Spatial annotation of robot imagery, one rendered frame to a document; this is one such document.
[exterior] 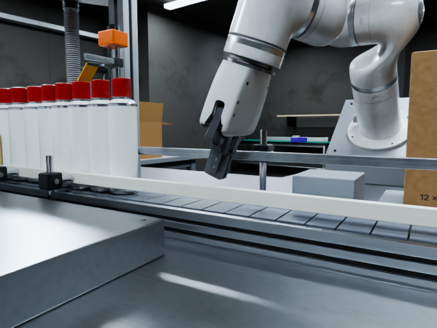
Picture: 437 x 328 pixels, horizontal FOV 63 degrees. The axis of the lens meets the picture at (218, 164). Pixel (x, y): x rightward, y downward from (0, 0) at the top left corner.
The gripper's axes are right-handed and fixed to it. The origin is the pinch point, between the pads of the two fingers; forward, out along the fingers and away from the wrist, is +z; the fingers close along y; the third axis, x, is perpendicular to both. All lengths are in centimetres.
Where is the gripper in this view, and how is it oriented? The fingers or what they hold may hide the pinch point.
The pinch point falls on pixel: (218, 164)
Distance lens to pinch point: 55.3
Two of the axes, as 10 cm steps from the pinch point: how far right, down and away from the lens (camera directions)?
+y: -5.1, 0.9, -8.6
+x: 8.1, 3.9, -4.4
